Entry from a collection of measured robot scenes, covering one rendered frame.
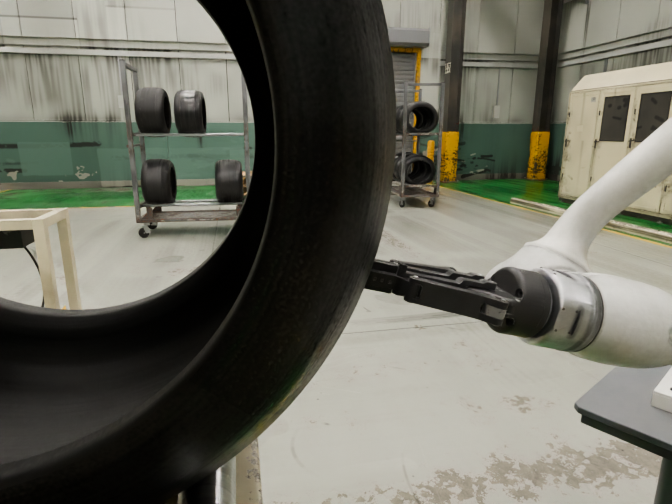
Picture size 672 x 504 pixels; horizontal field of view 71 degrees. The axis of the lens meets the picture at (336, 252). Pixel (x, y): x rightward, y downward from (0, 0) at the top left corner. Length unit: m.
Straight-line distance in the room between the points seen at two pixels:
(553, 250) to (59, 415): 0.63
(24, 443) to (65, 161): 11.43
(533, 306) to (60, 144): 11.61
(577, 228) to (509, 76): 12.66
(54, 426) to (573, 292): 0.54
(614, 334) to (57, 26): 11.87
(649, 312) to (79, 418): 0.60
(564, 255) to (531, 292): 0.21
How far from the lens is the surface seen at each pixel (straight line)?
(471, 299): 0.48
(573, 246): 0.76
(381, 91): 0.31
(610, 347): 0.61
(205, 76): 11.49
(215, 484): 0.41
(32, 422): 0.57
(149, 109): 5.74
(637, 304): 0.61
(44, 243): 2.57
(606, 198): 0.77
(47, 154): 12.00
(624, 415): 1.12
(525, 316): 0.53
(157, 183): 5.74
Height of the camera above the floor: 1.18
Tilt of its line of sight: 14 degrees down
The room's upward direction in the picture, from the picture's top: straight up
